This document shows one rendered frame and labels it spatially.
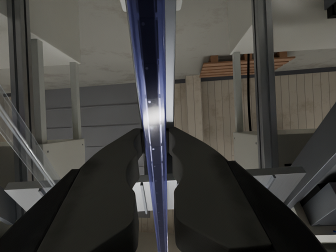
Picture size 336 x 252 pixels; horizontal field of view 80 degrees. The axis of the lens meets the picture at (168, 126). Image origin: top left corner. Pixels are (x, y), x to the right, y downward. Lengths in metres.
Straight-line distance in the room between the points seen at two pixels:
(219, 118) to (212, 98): 0.43
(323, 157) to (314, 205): 0.17
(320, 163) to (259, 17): 0.41
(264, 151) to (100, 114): 4.30
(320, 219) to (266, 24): 0.50
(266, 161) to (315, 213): 0.15
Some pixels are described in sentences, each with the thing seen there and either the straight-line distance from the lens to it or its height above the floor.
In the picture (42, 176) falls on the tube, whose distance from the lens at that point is 0.23.
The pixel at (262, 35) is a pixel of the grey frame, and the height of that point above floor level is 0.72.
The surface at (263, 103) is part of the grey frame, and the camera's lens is 0.61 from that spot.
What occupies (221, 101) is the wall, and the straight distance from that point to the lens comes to 4.28.
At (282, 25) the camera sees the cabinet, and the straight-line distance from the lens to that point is 0.89.
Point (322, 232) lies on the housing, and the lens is 0.65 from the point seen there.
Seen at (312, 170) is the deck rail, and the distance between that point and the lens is 0.51.
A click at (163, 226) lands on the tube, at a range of 0.24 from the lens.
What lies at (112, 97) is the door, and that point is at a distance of 4.63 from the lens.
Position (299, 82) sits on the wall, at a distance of 4.70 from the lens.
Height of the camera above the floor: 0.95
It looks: level
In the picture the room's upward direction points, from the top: 177 degrees clockwise
